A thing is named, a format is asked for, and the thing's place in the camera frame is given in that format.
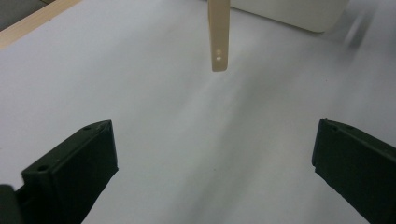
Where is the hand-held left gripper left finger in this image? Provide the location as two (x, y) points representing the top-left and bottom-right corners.
(15, 119), (120, 224)

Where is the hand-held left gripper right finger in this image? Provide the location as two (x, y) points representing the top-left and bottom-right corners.
(311, 118), (396, 224)

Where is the white plastic storage bin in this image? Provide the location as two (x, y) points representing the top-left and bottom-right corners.
(230, 0), (349, 34)

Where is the white table mat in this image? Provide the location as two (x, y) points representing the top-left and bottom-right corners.
(0, 0), (396, 224)

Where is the light wooden table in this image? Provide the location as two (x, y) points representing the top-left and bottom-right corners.
(0, 0), (82, 50)

